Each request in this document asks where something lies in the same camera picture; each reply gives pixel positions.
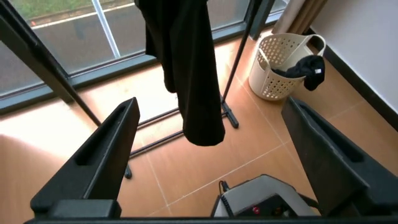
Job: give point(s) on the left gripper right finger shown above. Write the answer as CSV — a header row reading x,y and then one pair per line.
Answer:
x,y
320,161

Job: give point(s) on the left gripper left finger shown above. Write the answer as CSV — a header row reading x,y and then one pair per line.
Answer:
x,y
105,161

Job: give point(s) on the black garment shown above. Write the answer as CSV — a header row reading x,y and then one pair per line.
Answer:
x,y
306,70
189,71

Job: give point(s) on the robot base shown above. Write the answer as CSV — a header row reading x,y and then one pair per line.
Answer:
x,y
261,193

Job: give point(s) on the white laundry basket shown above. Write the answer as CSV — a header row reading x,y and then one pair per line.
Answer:
x,y
267,82

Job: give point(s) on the black clothes rack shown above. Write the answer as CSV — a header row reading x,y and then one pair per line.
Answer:
x,y
229,113

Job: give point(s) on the window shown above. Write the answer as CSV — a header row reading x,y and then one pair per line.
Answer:
x,y
77,40

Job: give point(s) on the beige curtain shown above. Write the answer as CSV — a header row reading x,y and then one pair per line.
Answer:
x,y
298,15

